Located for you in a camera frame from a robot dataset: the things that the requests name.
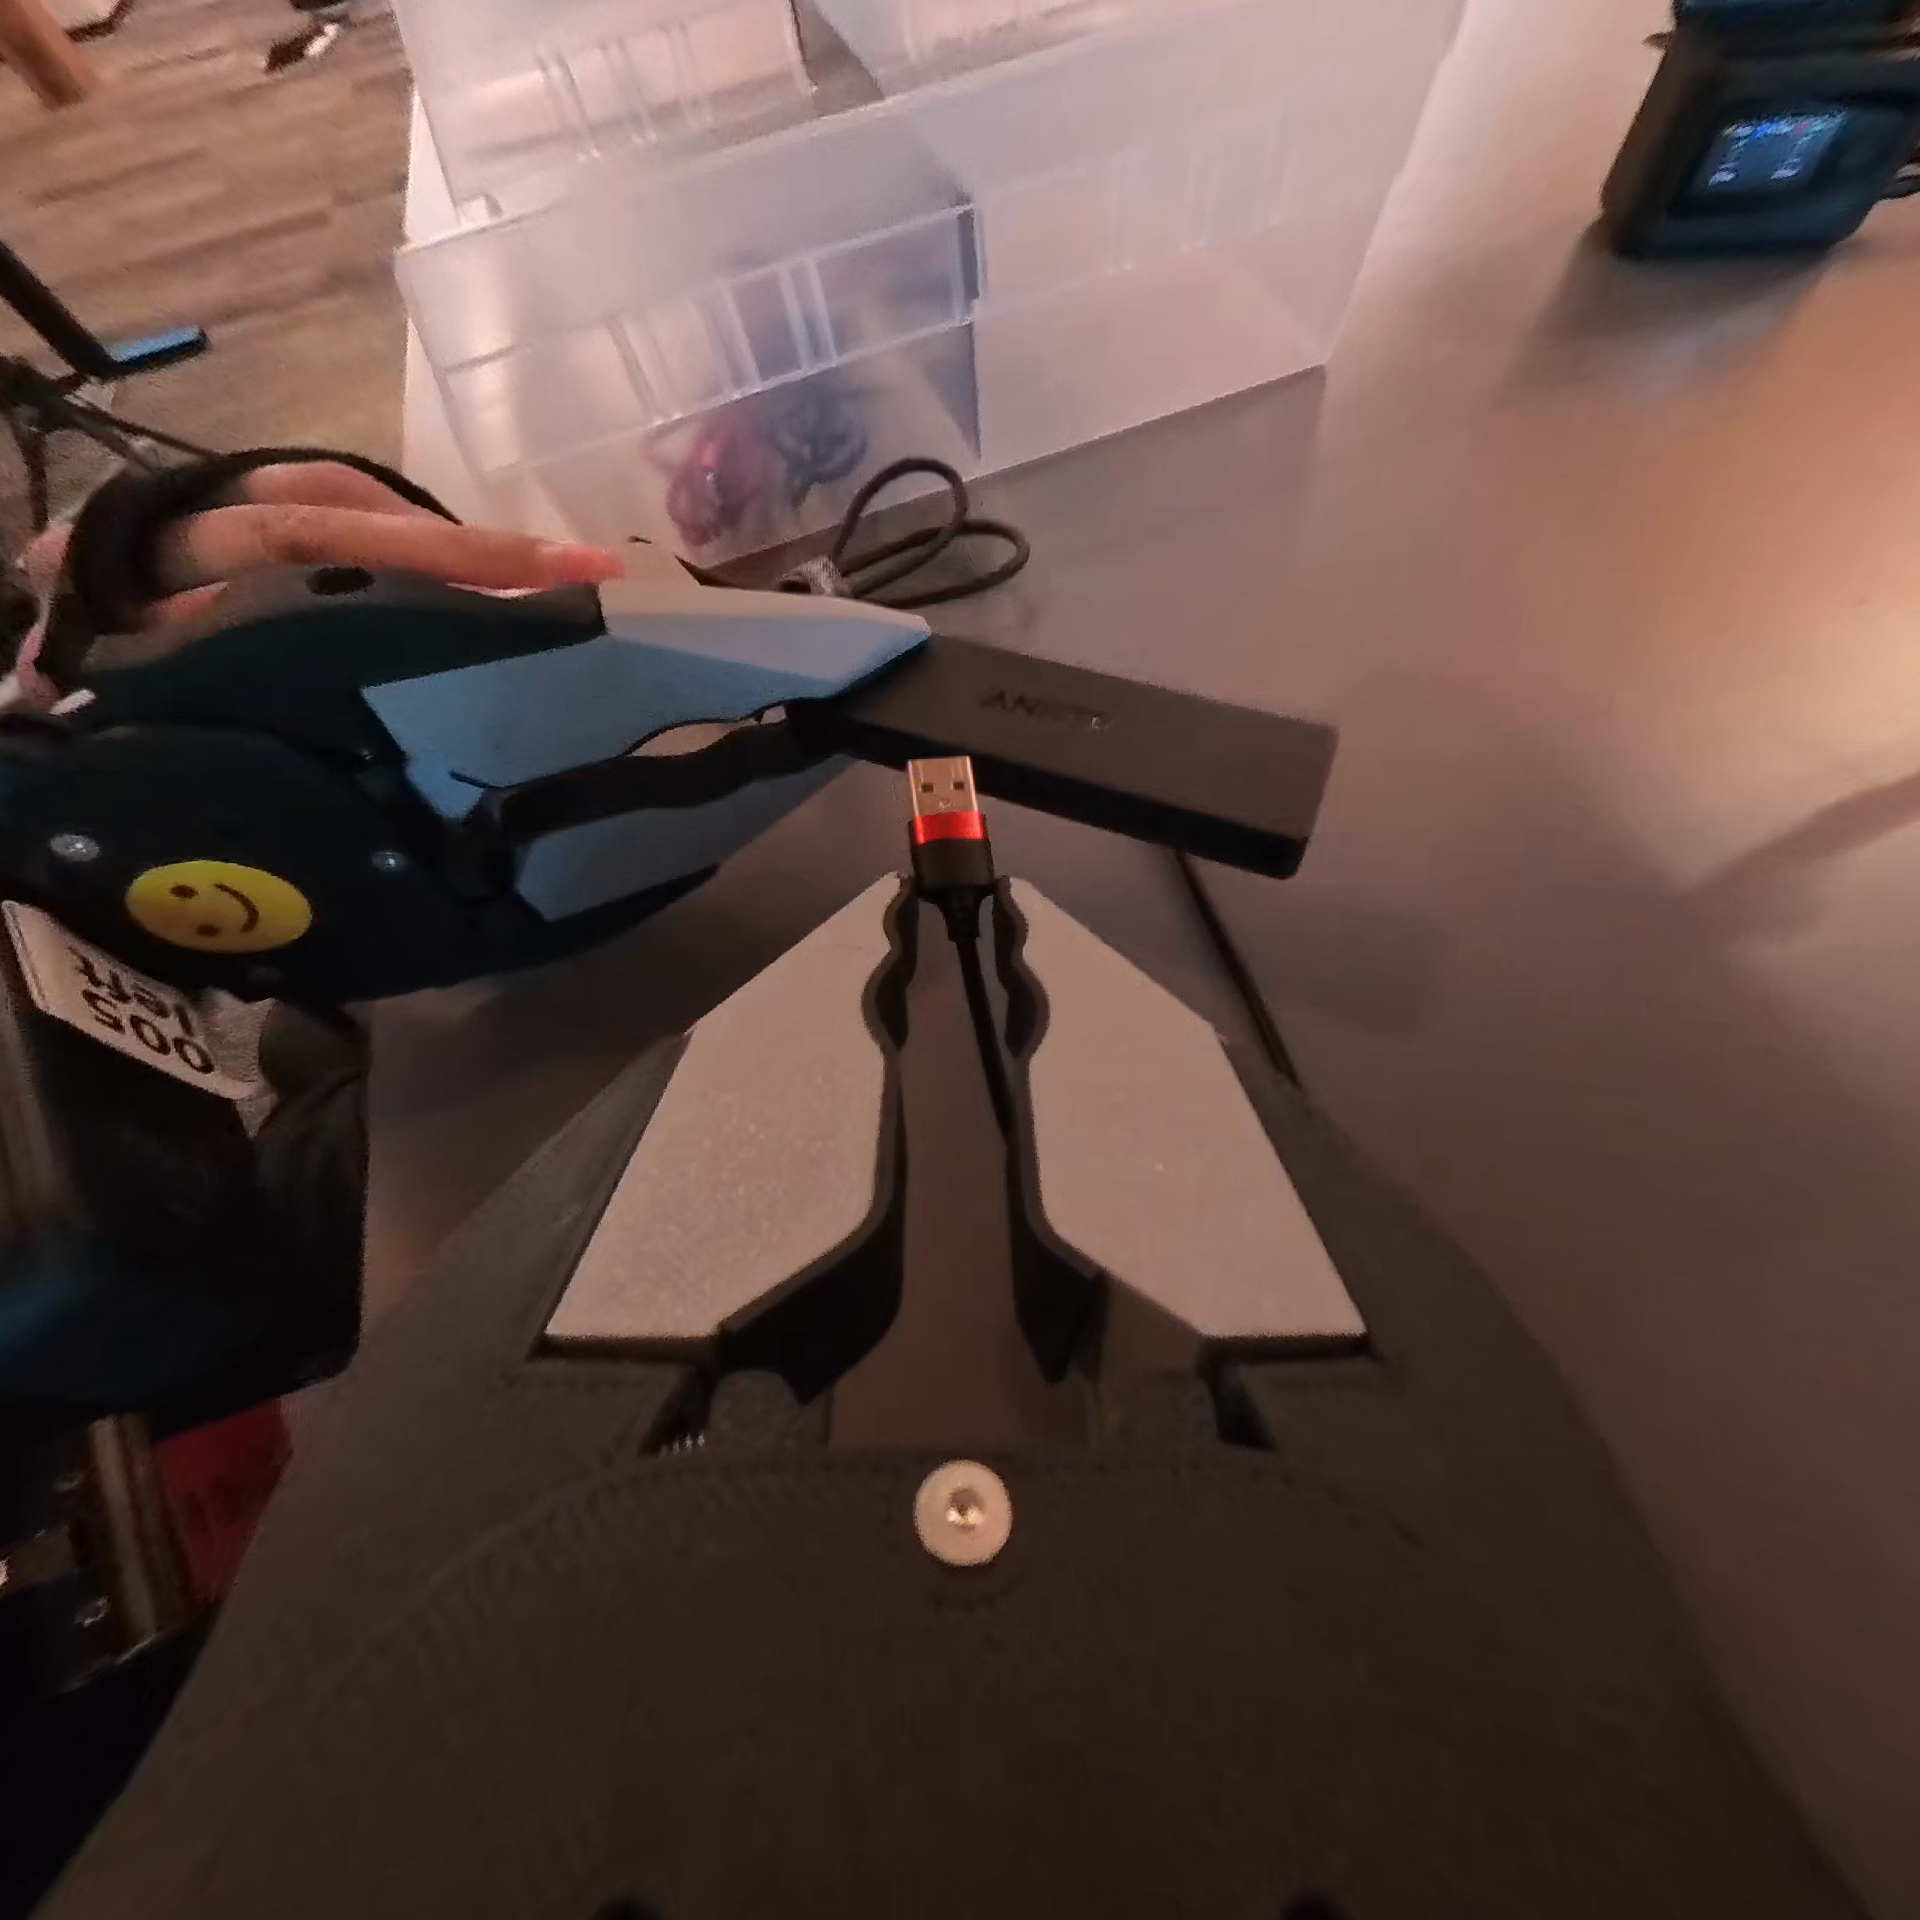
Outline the clear plastic bin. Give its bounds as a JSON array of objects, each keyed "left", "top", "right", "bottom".
[{"left": 397, "top": 0, "right": 1463, "bottom": 562}]

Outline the black USB hub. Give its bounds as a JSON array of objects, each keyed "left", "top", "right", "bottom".
[{"left": 838, "top": 631, "right": 1342, "bottom": 877}]

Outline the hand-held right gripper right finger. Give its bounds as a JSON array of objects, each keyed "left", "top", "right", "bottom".
[{"left": 1004, "top": 877, "right": 1366, "bottom": 1383}]

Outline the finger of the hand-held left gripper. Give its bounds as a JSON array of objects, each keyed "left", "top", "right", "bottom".
[
  {"left": 364, "top": 581, "right": 938, "bottom": 825},
  {"left": 476, "top": 718, "right": 853, "bottom": 920}
]

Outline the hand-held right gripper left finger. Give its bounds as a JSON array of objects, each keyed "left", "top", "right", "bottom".
[{"left": 544, "top": 876, "right": 917, "bottom": 1404}]

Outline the person's left hand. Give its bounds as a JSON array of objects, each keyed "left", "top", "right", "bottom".
[{"left": 154, "top": 462, "right": 631, "bottom": 605}]

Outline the black USB cable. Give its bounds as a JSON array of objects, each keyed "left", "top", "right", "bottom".
[{"left": 900, "top": 757, "right": 1020, "bottom": 1152}]

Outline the black tripod stand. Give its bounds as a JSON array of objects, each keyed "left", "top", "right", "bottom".
[{"left": 0, "top": 240, "right": 215, "bottom": 497}]

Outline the red braided USB cable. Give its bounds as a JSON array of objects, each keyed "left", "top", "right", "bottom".
[{"left": 661, "top": 413, "right": 779, "bottom": 542}]

